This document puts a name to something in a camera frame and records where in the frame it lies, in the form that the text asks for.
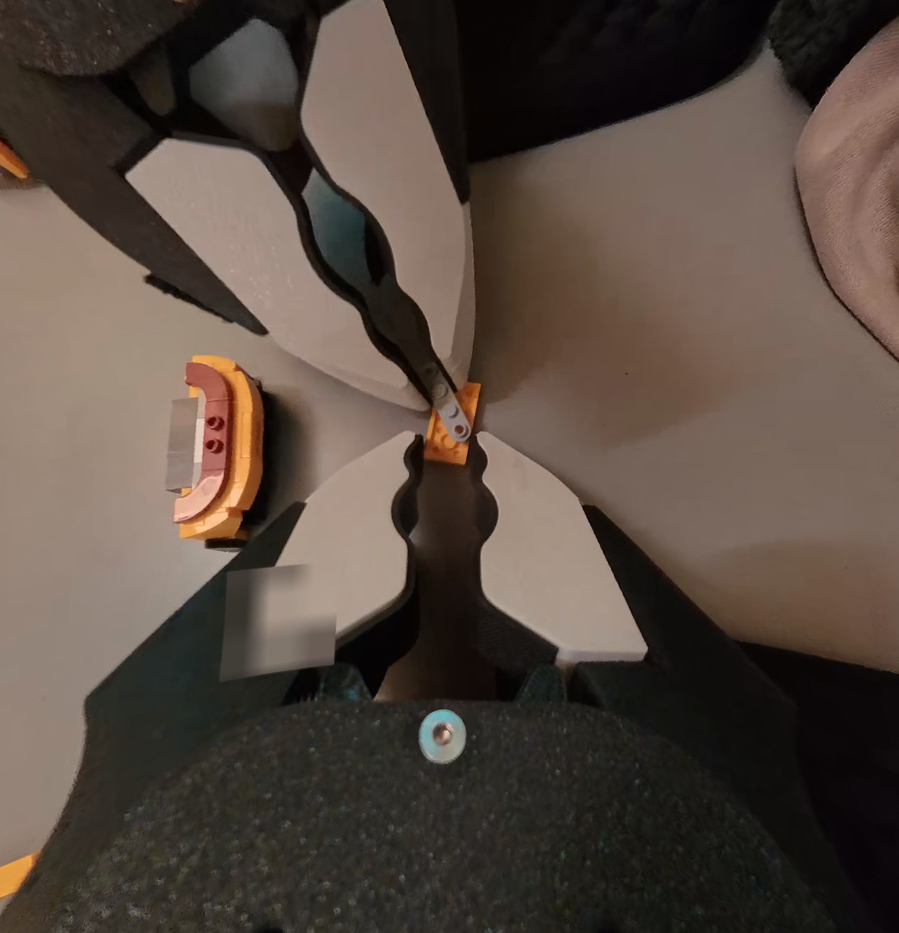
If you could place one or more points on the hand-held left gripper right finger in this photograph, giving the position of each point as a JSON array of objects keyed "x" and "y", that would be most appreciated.
[{"x": 551, "y": 568}]

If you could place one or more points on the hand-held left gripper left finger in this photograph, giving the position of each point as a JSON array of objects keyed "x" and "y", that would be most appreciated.
[{"x": 362, "y": 525}]

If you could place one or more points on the thin grey lego plate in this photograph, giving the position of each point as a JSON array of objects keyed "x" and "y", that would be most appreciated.
[{"x": 449, "y": 412}]

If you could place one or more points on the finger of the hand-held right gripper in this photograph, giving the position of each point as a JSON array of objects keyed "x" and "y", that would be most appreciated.
[
  {"x": 238, "y": 233},
  {"x": 391, "y": 146}
]

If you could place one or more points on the black lego car build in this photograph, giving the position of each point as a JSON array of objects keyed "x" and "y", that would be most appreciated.
[{"x": 1, "y": 154}]

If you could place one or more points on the black fleece jacket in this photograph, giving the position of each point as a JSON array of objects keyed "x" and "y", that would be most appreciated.
[{"x": 639, "y": 58}]

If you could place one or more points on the curved orange and maroon lego assembly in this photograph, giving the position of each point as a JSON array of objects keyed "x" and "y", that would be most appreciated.
[{"x": 238, "y": 437}]

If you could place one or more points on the flat orange lego piece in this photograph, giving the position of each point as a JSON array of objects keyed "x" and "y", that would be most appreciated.
[{"x": 8, "y": 878}]

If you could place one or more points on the orange lego plate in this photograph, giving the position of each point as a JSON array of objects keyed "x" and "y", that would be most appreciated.
[{"x": 440, "y": 447}]

